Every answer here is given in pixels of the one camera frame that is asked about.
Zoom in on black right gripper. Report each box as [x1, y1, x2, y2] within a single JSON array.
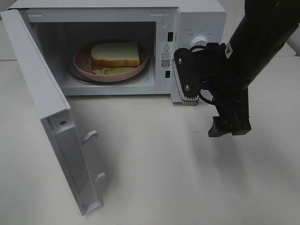
[[199, 43, 251, 137]]

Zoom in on white microwave oven body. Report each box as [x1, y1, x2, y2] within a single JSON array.
[[7, 0, 226, 102]]

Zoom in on glass microwave turntable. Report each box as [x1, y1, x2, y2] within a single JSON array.
[[66, 68, 154, 86]]

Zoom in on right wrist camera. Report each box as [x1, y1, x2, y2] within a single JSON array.
[[172, 48, 200, 106]]

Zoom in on white upper microwave knob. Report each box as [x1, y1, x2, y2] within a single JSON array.
[[190, 34, 209, 47]]

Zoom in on white microwave door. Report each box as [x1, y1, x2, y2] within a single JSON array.
[[1, 9, 105, 216]]

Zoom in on sandwich with white bread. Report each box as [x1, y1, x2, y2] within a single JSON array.
[[89, 42, 141, 75]]

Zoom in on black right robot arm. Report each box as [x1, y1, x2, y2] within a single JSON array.
[[197, 0, 300, 137]]

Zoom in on pink plate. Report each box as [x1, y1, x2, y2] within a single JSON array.
[[73, 42, 149, 83]]

